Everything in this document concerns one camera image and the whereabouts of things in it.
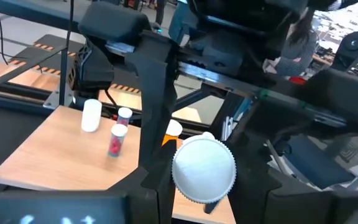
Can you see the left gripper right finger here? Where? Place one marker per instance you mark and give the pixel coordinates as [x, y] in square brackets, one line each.
[250, 193]

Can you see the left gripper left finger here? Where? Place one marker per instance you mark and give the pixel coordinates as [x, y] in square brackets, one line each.
[148, 202]

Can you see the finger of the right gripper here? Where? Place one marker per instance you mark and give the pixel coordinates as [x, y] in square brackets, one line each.
[266, 124]
[155, 93]

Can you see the small orange pill bottle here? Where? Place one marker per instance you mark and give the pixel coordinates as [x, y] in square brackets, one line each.
[174, 128]

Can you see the white cap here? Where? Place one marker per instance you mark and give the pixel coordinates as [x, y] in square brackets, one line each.
[204, 171]

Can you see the red pill bottle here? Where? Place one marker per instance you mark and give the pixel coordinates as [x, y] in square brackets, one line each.
[117, 141]

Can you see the white pill bottle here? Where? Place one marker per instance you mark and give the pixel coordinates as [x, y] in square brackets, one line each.
[91, 115]

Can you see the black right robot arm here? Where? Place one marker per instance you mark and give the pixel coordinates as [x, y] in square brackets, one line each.
[113, 21]

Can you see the person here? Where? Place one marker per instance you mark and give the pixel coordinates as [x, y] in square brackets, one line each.
[297, 53]

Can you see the black mat with orange stripes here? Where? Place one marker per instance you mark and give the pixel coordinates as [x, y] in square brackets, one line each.
[48, 39]

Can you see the black aluminium rig frame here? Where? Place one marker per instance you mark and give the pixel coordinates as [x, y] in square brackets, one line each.
[17, 99]

